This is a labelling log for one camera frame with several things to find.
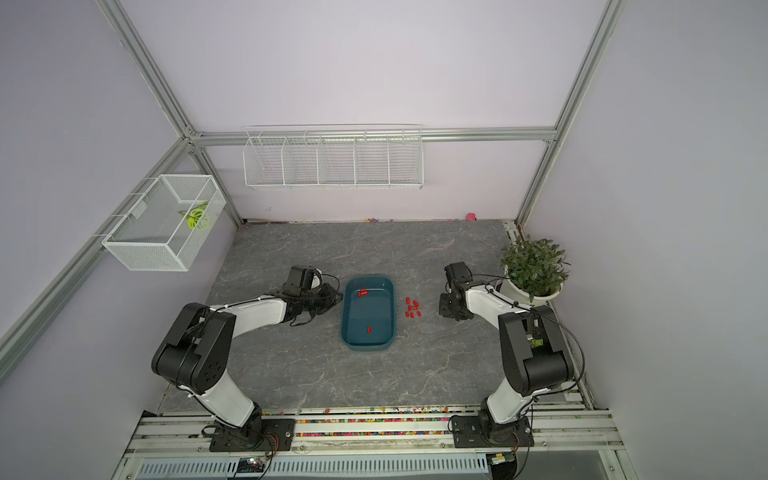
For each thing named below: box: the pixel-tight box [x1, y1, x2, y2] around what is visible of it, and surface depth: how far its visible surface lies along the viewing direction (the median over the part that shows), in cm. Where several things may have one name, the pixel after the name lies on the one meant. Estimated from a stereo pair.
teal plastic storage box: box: [341, 276, 396, 350], surface depth 96 cm
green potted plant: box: [500, 233, 572, 302], surface depth 86 cm
